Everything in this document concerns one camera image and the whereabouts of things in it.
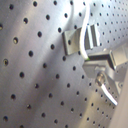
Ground metal cable clip bracket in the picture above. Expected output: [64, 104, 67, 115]
[63, 24, 100, 55]

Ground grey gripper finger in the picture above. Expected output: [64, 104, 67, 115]
[89, 43, 128, 70]
[83, 61, 127, 85]

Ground silver cable connector plug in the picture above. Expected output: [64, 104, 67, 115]
[95, 73, 105, 86]

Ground white cable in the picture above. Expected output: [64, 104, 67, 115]
[79, 0, 119, 107]

